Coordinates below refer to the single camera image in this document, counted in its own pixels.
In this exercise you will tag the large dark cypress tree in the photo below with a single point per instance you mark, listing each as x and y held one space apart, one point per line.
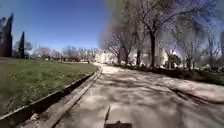
7 40

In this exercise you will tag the stone kerb channel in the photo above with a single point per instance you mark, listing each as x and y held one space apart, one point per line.
66 101

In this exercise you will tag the row of bare trees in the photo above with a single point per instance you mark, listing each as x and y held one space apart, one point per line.
152 46

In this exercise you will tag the pale paved path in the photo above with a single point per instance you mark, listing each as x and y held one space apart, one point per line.
140 100

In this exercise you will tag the dark planted strip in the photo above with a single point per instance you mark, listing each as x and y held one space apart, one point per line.
186 74

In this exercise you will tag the pale buildings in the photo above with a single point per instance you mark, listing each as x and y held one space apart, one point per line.
105 57

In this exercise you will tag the grass lawn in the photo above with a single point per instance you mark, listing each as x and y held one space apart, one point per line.
33 76

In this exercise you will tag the slim dark cypress tree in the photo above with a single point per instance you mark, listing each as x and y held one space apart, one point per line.
22 45

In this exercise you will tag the distant row of trees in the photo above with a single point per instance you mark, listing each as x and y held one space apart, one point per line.
70 52

